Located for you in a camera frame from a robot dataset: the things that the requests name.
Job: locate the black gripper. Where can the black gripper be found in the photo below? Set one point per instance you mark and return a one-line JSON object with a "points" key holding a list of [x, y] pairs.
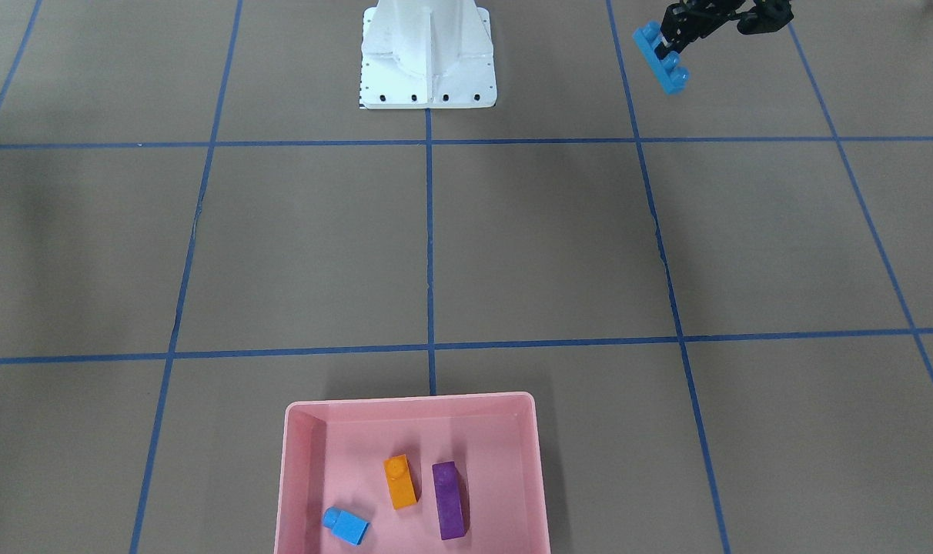
{"points": [[693, 25]]}

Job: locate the long blue block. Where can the long blue block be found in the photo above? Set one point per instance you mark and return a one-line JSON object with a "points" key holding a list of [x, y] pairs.
{"points": [[671, 75]]}

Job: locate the purple block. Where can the purple block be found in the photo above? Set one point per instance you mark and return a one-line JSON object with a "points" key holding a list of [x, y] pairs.
{"points": [[450, 505]]}

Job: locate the orange block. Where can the orange block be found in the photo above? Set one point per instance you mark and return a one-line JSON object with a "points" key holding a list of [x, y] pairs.
{"points": [[399, 479]]}

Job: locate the small blue block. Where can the small blue block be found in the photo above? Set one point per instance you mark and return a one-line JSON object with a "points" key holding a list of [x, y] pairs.
{"points": [[345, 525]]}

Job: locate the pink plastic box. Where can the pink plastic box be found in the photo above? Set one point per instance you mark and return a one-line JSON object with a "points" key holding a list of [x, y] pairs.
{"points": [[333, 454]]}

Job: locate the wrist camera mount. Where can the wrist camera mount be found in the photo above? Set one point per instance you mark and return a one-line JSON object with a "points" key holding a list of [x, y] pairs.
{"points": [[765, 17]]}

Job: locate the white camera pole stand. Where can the white camera pole stand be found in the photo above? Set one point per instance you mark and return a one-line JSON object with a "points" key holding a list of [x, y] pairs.
{"points": [[427, 55]]}

